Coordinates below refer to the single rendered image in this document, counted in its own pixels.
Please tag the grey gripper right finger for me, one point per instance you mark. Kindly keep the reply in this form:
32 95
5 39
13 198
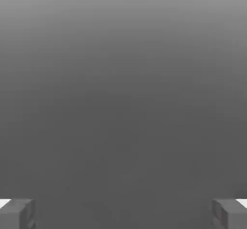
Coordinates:
231 214

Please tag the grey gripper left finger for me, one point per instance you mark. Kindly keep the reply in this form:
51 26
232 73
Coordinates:
13 214

